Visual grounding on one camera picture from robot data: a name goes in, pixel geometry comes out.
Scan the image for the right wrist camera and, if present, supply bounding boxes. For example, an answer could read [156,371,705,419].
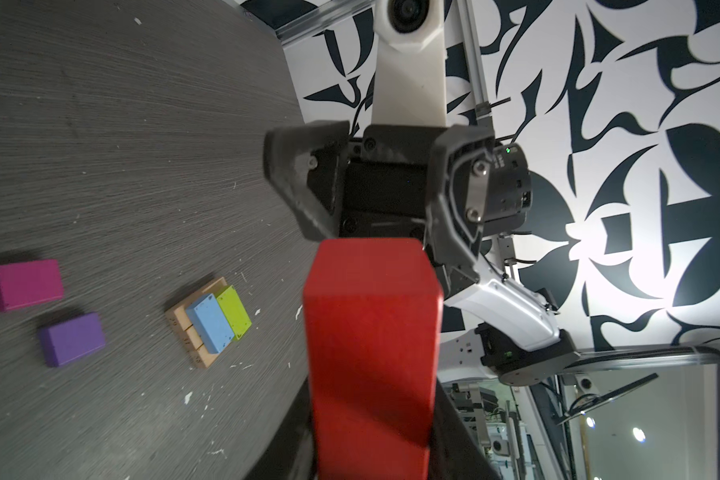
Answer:
[371,0,447,127]

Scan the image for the green wood block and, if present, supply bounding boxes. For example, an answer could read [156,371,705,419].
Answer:
[215,286,252,341]

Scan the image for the magenta wood cube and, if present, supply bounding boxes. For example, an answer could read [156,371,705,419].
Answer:
[0,259,64,312]

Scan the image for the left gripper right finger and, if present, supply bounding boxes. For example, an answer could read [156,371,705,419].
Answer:
[428,381,500,480]

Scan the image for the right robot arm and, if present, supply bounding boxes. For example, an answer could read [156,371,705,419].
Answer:
[263,121,579,386]

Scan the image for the blue wood block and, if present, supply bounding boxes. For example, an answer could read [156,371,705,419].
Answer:
[187,294,234,354]

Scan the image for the purple wood cube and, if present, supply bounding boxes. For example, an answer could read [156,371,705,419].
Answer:
[38,313,106,367]

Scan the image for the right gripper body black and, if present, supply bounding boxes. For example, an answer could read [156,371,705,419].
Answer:
[339,125,531,240]

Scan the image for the red arch wood block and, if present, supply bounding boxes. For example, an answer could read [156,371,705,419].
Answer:
[303,238,443,479]

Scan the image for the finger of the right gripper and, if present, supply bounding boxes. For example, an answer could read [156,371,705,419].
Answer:
[263,121,350,242]
[425,125,495,281]

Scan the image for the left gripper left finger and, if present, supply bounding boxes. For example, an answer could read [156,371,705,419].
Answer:
[244,379,315,480]

